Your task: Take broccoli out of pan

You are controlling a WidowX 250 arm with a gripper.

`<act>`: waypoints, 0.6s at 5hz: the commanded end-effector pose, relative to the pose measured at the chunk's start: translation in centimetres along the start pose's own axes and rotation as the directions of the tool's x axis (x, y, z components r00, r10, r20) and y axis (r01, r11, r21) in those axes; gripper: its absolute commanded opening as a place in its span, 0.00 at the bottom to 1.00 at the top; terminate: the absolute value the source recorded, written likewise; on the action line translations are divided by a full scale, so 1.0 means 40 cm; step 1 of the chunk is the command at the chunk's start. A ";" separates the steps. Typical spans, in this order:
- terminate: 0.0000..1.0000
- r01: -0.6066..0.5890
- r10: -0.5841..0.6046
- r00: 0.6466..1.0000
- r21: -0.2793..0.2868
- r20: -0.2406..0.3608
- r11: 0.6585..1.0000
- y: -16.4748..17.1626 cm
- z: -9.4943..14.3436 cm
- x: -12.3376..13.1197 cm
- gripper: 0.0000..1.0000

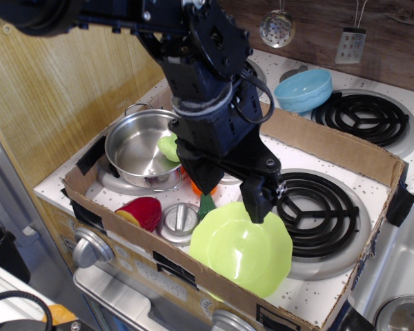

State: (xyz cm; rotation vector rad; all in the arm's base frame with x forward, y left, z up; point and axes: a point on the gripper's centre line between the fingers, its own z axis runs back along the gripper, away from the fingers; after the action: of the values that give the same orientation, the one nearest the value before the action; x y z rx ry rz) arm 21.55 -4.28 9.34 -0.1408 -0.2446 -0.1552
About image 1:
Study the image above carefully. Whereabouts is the back right black burner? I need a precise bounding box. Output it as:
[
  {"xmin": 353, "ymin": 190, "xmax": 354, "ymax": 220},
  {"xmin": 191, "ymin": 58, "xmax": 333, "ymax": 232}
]
[{"xmin": 311, "ymin": 90, "xmax": 410, "ymax": 148}]

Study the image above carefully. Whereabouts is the orange toy carrot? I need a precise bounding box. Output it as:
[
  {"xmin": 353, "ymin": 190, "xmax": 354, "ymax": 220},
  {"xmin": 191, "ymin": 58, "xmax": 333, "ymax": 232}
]
[{"xmin": 180, "ymin": 166, "xmax": 217, "ymax": 221}]

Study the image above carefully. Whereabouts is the silver oven knob left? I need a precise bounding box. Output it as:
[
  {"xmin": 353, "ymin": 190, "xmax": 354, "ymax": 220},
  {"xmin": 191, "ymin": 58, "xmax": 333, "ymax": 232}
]
[{"xmin": 72, "ymin": 227, "xmax": 115, "ymax": 269}]

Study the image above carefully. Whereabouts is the silver sink drain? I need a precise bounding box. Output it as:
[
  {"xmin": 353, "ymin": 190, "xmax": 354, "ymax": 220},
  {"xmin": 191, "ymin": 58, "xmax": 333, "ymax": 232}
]
[{"xmin": 374, "ymin": 295, "xmax": 414, "ymax": 330}]

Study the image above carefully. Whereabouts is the red and yellow toy pepper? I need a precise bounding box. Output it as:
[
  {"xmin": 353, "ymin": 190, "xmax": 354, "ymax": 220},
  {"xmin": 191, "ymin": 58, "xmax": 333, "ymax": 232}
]
[{"xmin": 115, "ymin": 197, "xmax": 162, "ymax": 232}]

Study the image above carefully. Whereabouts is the silver oven knob right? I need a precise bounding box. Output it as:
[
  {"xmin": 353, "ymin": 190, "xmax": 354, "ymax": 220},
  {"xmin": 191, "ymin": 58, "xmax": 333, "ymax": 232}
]
[{"xmin": 212, "ymin": 310, "xmax": 255, "ymax": 331}]

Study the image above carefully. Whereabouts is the stainless steel pot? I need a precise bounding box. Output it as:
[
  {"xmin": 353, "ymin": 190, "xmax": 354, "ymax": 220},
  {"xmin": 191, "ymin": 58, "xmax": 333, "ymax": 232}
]
[{"xmin": 105, "ymin": 103, "xmax": 183, "ymax": 192}]

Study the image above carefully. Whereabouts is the green toy broccoli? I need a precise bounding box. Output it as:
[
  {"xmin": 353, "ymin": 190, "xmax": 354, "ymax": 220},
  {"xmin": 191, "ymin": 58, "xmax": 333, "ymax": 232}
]
[{"xmin": 157, "ymin": 132, "xmax": 180, "ymax": 163}]

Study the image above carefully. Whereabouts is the brown cardboard fence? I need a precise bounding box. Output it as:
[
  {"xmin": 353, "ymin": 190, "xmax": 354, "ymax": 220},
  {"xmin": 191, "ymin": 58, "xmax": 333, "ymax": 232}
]
[{"xmin": 63, "ymin": 110, "xmax": 412, "ymax": 330}]

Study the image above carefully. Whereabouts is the silver oven door handle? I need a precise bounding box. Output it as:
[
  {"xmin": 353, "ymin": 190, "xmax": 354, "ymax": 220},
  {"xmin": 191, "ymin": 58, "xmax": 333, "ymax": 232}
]
[{"xmin": 73, "ymin": 265, "xmax": 210, "ymax": 330}]

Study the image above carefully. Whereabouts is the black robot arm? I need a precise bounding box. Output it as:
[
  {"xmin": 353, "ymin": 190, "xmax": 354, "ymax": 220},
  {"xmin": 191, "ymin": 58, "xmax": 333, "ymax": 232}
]
[{"xmin": 0, "ymin": 1, "xmax": 284, "ymax": 223}]

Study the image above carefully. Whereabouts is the front left silver burner ring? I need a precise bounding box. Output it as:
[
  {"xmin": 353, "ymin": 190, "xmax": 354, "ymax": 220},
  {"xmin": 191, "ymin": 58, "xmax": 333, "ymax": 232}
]
[{"xmin": 95, "ymin": 154, "xmax": 159, "ymax": 197}]

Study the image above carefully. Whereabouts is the silver front stove knob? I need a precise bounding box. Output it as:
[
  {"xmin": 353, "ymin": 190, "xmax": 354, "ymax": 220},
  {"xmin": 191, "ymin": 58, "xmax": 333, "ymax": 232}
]
[{"xmin": 156, "ymin": 203, "xmax": 199, "ymax": 247}]

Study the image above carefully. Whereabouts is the silver middle stove knob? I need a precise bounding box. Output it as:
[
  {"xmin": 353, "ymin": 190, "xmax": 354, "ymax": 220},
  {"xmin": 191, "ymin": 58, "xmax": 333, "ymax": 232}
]
[{"xmin": 219, "ymin": 173, "xmax": 242, "ymax": 185}]

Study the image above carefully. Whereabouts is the front right black burner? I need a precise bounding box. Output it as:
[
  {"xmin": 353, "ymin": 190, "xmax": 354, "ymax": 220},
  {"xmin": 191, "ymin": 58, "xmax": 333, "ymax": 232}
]
[{"xmin": 275, "ymin": 171, "xmax": 360, "ymax": 259}]

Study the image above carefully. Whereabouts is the light green plastic plate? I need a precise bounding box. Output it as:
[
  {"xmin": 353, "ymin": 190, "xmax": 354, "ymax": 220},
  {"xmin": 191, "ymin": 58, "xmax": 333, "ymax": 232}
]
[{"xmin": 188, "ymin": 202, "xmax": 293, "ymax": 298}]

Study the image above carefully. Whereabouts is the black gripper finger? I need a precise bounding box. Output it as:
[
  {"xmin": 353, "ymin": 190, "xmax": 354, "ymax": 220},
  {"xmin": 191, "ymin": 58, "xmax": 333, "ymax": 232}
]
[
  {"xmin": 240, "ymin": 177, "xmax": 279, "ymax": 223},
  {"xmin": 176, "ymin": 139, "xmax": 224, "ymax": 195}
]

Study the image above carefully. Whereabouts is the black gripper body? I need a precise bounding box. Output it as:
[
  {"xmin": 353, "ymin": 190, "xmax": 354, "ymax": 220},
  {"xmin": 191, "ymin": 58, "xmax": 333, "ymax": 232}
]
[{"xmin": 170, "ymin": 79, "xmax": 281, "ymax": 185}]

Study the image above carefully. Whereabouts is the light blue plastic bowl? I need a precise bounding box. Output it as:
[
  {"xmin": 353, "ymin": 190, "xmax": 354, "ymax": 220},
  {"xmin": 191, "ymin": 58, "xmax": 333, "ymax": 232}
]
[{"xmin": 274, "ymin": 69, "xmax": 333, "ymax": 113}]

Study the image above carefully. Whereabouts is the black cable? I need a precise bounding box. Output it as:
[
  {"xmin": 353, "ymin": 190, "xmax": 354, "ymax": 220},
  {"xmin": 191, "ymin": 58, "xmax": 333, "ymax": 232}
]
[{"xmin": 0, "ymin": 290, "xmax": 54, "ymax": 331}]

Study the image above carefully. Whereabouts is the silver stove knob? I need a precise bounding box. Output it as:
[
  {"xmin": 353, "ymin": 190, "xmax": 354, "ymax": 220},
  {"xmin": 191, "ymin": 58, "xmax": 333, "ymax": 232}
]
[
  {"xmin": 156, "ymin": 203, "xmax": 199, "ymax": 247},
  {"xmin": 219, "ymin": 173, "xmax": 242, "ymax": 185}
]

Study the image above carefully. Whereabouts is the stainless steel sink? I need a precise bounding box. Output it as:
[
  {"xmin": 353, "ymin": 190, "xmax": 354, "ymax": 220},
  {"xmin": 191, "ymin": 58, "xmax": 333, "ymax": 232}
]
[{"xmin": 343, "ymin": 204, "xmax": 414, "ymax": 330}]

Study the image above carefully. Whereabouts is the hanging silver spatula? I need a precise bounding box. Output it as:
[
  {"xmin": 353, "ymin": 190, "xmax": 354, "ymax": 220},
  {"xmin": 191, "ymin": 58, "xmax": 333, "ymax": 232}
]
[{"xmin": 335, "ymin": 1, "xmax": 368, "ymax": 65}]

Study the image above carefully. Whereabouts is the silver oven knob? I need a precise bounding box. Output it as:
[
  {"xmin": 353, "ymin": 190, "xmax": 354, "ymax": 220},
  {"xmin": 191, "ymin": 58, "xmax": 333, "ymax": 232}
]
[
  {"xmin": 72, "ymin": 227, "xmax": 115, "ymax": 269},
  {"xmin": 212, "ymin": 310, "xmax": 255, "ymax": 331}
]

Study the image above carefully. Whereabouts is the hanging silver strainer ladle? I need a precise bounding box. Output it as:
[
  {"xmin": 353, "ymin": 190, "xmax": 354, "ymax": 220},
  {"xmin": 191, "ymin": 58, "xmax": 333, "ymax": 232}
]
[{"xmin": 259, "ymin": 1, "xmax": 296, "ymax": 48}]

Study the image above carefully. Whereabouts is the orange object bottom left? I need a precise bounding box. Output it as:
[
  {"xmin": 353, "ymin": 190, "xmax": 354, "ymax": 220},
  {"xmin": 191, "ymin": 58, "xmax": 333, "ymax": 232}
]
[{"xmin": 48, "ymin": 304, "xmax": 77, "ymax": 326}]

